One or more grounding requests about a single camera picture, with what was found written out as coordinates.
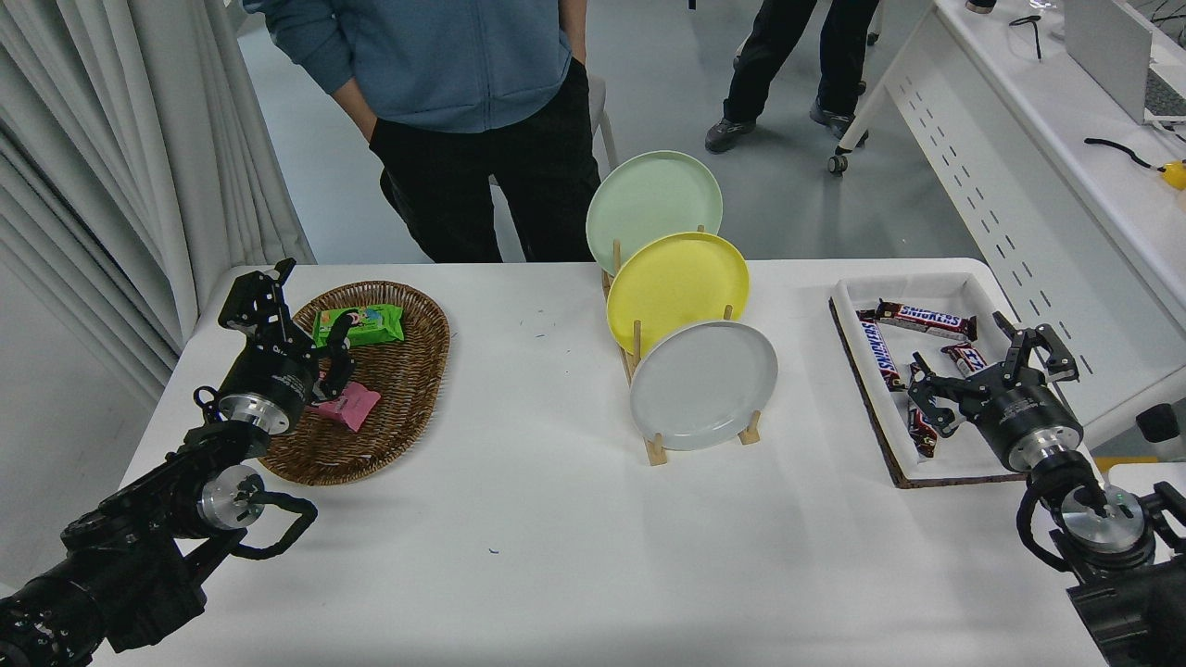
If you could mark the person's left forearm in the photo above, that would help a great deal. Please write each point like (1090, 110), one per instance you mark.
(574, 23)

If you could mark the white curtain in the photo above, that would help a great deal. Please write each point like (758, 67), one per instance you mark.
(120, 167)

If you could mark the person in black trousers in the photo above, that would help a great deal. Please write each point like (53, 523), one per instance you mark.
(788, 56)

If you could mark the grey plate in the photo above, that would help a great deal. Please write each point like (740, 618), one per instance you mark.
(700, 389)

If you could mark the yellow plate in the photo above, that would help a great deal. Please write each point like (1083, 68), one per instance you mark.
(676, 283)

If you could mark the silver laptop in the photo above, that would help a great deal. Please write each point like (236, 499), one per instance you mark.
(1107, 46)

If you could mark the pale green plate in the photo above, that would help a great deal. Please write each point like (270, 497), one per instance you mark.
(649, 199)

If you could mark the white desk with perforated panel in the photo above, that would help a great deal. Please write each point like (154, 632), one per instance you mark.
(1038, 139)

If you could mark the wooden plate rack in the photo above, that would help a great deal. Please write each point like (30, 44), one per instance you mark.
(655, 451)

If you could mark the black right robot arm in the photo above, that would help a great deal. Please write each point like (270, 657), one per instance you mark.
(1126, 593)

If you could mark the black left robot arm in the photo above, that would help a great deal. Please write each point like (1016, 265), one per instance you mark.
(120, 547)

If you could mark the person in blue top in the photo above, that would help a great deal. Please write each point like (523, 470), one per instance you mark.
(463, 74)

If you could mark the brown wicker basket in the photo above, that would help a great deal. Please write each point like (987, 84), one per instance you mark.
(398, 389)

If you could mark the black cylinder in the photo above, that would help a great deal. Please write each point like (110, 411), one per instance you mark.
(1160, 428)

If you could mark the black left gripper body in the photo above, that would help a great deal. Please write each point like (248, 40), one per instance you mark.
(273, 375)

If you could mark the green snack packet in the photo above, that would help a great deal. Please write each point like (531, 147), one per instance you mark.
(371, 322)

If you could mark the pink snack packet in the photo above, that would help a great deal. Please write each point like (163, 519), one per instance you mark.
(357, 408)

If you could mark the white tray with cork base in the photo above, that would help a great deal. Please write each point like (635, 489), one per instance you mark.
(871, 426)

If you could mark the yellow round object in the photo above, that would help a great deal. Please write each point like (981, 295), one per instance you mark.
(1175, 174)

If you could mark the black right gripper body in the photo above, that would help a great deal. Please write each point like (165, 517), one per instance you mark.
(1024, 412)

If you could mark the person's right forearm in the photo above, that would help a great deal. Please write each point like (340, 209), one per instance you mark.
(324, 56)

